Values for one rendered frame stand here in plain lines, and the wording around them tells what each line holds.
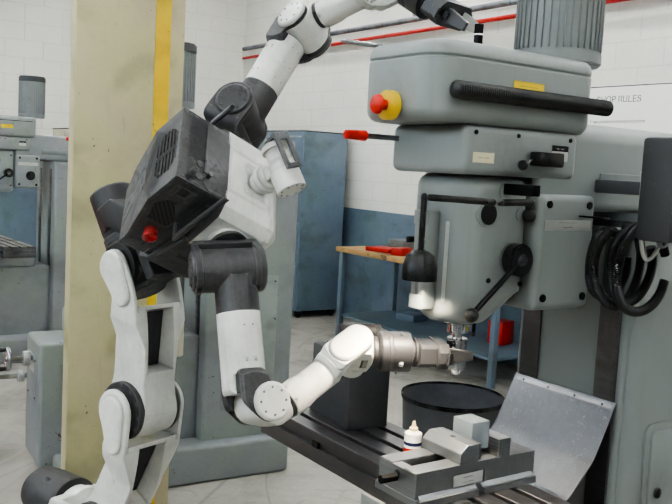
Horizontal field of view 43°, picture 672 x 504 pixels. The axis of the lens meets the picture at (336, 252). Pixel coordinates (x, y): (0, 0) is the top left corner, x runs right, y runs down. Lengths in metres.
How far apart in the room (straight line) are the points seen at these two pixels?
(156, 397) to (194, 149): 0.65
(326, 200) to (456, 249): 7.48
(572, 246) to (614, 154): 0.25
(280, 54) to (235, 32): 9.71
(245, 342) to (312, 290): 7.57
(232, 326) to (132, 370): 0.49
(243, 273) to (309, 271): 7.49
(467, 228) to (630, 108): 5.19
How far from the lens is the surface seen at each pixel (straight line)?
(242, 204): 1.84
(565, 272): 1.98
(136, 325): 2.08
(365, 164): 9.31
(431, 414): 3.82
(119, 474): 2.23
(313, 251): 9.22
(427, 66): 1.71
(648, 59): 6.90
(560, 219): 1.95
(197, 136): 1.86
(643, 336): 2.12
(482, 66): 1.75
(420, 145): 1.84
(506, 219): 1.86
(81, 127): 3.27
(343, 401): 2.25
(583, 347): 2.18
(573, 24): 2.02
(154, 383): 2.15
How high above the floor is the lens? 1.63
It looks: 6 degrees down
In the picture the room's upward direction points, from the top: 3 degrees clockwise
